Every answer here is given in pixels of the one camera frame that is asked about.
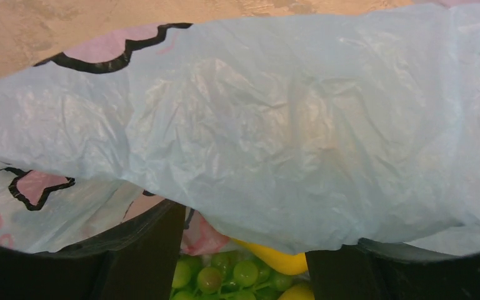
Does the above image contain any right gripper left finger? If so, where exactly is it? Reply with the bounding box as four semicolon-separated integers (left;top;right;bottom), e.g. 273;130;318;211
0;200;186;299

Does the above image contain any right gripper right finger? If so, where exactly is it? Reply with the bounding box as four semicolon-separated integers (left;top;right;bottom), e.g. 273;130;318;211
306;239;480;299

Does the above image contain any light blue plastic bag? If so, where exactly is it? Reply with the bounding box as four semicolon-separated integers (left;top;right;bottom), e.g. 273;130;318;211
0;3;480;256

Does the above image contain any yellow fake lemon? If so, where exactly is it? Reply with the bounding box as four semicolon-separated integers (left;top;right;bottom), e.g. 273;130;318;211
232;239;308;276

